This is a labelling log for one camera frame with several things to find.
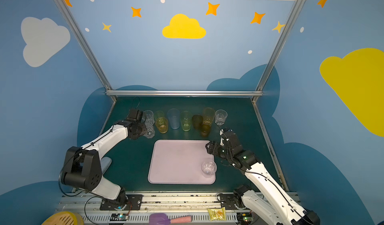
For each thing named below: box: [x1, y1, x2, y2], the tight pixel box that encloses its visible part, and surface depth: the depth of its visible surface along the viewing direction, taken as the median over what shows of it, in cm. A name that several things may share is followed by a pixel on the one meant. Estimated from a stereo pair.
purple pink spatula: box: [148, 213, 192, 225], surface depth 71 cm
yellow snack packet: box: [207, 207, 227, 222], surface depth 72 cm
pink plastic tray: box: [147, 140, 216, 185], surface depth 90 cm
